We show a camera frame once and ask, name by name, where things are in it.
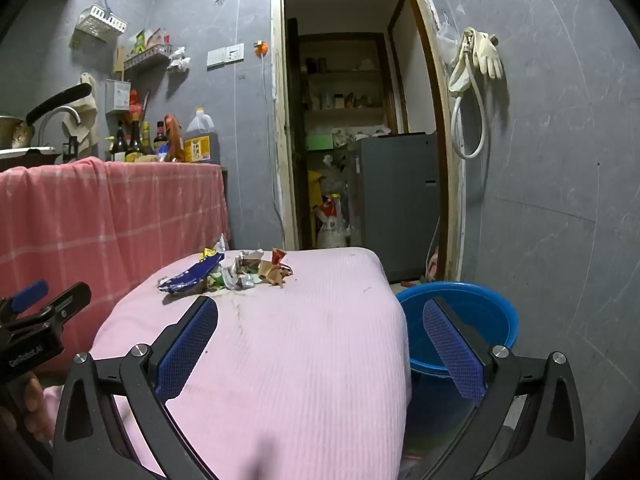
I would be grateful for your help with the green box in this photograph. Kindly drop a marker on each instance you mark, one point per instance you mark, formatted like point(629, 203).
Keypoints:
point(320, 142)

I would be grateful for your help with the chrome faucet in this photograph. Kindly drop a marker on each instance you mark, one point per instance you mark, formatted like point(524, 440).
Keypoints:
point(62, 110)

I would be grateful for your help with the white red rice bag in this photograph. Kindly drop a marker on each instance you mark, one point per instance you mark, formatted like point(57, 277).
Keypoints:
point(332, 230)

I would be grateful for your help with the white wall switch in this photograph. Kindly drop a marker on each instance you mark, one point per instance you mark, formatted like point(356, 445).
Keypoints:
point(216, 56)

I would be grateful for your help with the white wall basket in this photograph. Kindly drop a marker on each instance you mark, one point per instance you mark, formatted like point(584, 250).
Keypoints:
point(100, 20)

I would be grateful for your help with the large cooking oil jug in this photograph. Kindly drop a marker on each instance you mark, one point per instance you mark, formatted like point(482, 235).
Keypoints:
point(200, 147)

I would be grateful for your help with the wooden storage shelf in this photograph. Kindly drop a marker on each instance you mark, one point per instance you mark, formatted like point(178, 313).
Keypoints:
point(345, 72)

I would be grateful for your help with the orange wall hook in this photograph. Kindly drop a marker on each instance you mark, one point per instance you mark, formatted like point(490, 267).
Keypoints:
point(261, 48)

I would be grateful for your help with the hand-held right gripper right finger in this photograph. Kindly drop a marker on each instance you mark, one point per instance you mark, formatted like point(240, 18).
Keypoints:
point(452, 347)

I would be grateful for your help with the yellow bag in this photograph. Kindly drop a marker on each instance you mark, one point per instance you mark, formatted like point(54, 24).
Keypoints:
point(315, 185)

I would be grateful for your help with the red plastic item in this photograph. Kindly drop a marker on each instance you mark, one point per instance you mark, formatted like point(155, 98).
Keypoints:
point(134, 105)

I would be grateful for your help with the white wall socket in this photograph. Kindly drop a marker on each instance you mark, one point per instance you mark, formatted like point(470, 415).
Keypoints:
point(234, 53)

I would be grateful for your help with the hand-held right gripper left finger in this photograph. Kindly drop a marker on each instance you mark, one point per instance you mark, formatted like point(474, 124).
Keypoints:
point(187, 350)

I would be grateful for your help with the beige hanging cloth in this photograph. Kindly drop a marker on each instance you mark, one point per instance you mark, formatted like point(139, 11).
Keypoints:
point(87, 110)

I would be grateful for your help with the cream rubber gloves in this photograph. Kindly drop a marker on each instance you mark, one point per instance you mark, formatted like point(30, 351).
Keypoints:
point(487, 55)

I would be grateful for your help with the beige seasoning packet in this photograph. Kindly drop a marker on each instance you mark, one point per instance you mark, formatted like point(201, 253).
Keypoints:
point(157, 39)

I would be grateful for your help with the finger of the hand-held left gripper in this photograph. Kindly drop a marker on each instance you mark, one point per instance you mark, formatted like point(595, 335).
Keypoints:
point(70, 300)
point(30, 294)

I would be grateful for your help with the person's left hand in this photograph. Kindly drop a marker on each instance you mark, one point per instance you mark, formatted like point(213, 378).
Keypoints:
point(40, 410)

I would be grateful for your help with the row of shelf jars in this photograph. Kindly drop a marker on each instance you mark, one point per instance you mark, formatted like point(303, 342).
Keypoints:
point(340, 101)

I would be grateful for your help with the pink ribbed towel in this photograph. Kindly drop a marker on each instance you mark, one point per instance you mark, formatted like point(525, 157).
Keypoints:
point(300, 350)

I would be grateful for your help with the dark wooden door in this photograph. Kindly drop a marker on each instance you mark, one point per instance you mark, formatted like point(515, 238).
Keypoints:
point(295, 135)

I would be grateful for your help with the hanging wooden board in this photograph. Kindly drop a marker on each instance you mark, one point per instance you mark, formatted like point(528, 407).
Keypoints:
point(119, 62)

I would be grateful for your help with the blue plastic bucket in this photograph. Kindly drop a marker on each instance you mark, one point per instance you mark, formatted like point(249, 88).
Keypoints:
point(415, 330)

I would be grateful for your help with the silver wrapper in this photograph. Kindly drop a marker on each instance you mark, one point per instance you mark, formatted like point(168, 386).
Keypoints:
point(240, 272)

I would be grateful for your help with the yellow oil bottle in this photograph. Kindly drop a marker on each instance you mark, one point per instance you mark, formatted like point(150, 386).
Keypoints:
point(147, 140)

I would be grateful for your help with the crumpled white plastic bag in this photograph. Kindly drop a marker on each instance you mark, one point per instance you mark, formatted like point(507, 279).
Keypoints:
point(179, 59)

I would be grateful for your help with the wooden door frame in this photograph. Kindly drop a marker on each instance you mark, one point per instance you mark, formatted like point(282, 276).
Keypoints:
point(277, 110)

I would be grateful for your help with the grey wall shelf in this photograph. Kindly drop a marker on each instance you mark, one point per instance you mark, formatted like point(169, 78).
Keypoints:
point(147, 57)

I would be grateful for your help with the orange wrapper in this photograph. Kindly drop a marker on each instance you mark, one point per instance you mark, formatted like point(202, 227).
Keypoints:
point(275, 270)

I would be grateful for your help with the white wall box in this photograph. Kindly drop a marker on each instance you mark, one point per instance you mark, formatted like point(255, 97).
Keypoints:
point(118, 95)

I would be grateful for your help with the green seasoning packet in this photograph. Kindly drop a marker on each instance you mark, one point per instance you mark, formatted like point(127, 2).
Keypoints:
point(140, 41)

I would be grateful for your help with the blue snack wrapper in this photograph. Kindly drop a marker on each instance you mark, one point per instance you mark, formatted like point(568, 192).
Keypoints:
point(192, 275)

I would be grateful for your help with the pink plaid cloth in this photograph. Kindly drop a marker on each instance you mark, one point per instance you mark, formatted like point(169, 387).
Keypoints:
point(100, 210)

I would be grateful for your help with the clear hanging plastic bag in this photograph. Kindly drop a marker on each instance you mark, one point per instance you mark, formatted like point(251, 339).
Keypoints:
point(446, 40)

